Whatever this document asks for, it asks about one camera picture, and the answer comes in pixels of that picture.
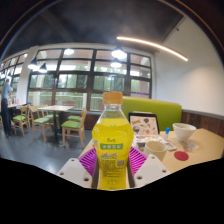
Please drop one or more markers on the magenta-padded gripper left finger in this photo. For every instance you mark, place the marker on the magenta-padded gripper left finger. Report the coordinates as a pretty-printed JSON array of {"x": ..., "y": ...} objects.
[{"x": 75, "y": 171}]

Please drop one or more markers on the flat round red coaster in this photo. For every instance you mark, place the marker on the flat round red coaster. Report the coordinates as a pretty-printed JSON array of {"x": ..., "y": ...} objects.
[{"x": 181, "y": 156}]

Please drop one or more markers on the light wooden dining table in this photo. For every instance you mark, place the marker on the light wooden dining table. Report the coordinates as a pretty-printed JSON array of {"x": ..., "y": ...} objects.
[{"x": 56, "y": 108}]

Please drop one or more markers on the black pendant lamps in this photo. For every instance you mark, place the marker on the black pendant lamps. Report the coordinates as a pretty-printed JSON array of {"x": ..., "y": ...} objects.
[{"x": 119, "y": 53}]

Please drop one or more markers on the person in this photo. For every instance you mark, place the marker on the person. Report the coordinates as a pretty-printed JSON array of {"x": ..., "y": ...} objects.
[{"x": 5, "y": 106}]

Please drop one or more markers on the white ceramic bowl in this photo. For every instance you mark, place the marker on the white ceramic bowl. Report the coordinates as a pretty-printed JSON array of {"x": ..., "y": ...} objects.
[{"x": 184, "y": 131}]

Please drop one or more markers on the long curved ceiling light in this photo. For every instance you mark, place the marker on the long curved ceiling light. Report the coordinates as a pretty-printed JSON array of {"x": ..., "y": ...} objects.
[{"x": 156, "y": 45}]

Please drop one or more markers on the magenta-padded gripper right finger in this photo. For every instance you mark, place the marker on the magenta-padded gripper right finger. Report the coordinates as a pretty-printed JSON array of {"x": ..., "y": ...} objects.
[{"x": 151, "y": 170}]

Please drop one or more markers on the small dark handheld device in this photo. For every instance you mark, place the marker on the small dark handheld device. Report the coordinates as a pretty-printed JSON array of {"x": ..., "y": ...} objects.
[{"x": 170, "y": 146}]

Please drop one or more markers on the green upholstered bench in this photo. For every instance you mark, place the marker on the green upholstered bench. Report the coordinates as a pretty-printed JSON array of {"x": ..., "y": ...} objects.
[{"x": 166, "y": 113}]

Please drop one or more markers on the small blue-capped bottle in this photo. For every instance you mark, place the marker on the small blue-capped bottle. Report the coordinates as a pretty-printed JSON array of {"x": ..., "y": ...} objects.
[{"x": 166, "y": 133}]

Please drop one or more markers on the yellow drink bottle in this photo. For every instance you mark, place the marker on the yellow drink bottle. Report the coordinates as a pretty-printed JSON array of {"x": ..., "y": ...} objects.
[{"x": 112, "y": 143}]

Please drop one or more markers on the printed sticker sheet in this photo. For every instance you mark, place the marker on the printed sticker sheet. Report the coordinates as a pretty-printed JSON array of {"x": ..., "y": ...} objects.
[{"x": 146, "y": 138}]

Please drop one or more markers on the wooden chairs with green seats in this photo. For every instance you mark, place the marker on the wooden chairs with green seats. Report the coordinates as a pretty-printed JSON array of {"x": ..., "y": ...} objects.
[{"x": 41, "y": 120}]

